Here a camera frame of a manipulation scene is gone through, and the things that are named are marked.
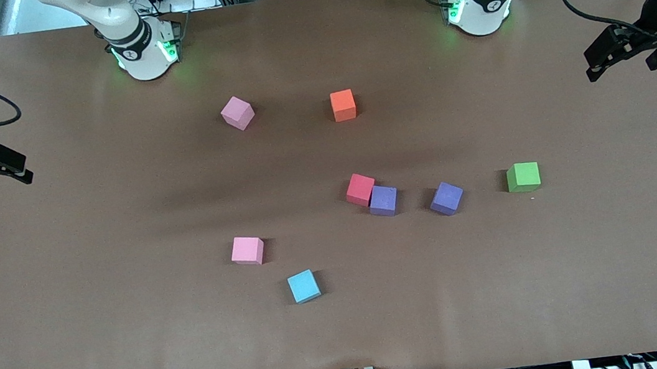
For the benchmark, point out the pink foam block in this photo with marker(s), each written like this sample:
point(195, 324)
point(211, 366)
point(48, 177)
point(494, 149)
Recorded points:
point(237, 111)
point(247, 249)

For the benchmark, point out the purple foam block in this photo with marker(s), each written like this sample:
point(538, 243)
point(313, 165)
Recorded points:
point(447, 198)
point(384, 201)

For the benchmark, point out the orange foam block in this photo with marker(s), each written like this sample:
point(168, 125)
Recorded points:
point(343, 105)

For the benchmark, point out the red foam block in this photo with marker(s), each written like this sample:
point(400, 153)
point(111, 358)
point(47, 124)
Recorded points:
point(360, 189)

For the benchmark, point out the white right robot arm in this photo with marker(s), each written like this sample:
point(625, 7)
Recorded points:
point(139, 45)

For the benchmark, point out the green foam block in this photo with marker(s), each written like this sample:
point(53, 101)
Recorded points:
point(523, 177)

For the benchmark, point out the blue foam block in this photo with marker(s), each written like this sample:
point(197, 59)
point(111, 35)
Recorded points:
point(304, 286)

